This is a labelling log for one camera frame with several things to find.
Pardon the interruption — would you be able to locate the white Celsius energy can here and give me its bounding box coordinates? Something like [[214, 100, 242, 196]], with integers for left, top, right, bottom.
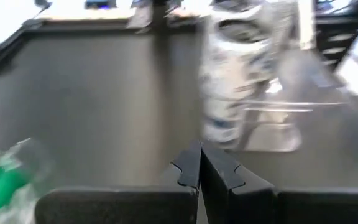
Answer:
[[197, 0, 291, 151]]

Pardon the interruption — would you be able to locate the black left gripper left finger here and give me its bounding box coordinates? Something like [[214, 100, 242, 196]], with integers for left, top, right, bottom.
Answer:
[[35, 141, 203, 224]]

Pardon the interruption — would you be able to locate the silver metal bracket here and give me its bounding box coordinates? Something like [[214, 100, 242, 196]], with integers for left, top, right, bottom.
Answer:
[[128, 5, 152, 29]]

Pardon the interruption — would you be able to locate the green Sprite soda can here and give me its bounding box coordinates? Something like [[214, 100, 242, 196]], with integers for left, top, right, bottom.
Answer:
[[0, 144, 43, 224]]

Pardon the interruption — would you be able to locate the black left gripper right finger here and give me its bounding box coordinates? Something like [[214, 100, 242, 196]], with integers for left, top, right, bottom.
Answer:
[[200, 142, 358, 224]]

